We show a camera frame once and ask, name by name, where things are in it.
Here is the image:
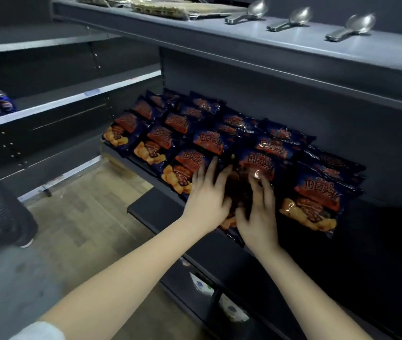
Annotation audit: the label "person's left hand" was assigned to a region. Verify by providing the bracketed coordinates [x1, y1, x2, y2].
[182, 157, 233, 235]

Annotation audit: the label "person's right hand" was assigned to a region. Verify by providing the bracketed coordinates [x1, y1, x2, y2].
[235, 171, 281, 256]

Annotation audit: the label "dark blue snack packet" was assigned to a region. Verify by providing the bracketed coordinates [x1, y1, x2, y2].
[218, 162, 259, 246]

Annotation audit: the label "person's right forearm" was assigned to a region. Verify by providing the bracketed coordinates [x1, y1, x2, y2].
[256, 244, 373, 340]

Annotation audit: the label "person's left forearm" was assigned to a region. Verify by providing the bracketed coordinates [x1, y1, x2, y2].
[39, 217, 201, 340]

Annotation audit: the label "rows of blue snack bags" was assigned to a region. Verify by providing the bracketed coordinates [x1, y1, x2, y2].
[102, 88, 367, 242]

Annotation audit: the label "white packet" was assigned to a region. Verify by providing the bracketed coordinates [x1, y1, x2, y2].
[218, 294, 250, 323]
[189, 272, 216, 298]

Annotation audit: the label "dark grey shelf unit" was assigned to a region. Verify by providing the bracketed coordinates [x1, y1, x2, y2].
[50, 0, 402, 340]

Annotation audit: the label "grey side shelf unit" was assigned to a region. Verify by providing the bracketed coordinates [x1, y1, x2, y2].
[0, 23, 164, 204]

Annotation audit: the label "silver rice scoop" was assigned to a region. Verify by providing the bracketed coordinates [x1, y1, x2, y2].
[224, 0, 269, 25]
[325, 13, 377, 42]
[266, 6, 313, 32]

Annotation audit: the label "white sleeve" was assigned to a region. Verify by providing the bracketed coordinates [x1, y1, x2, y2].
[9, 321, 67, 340]

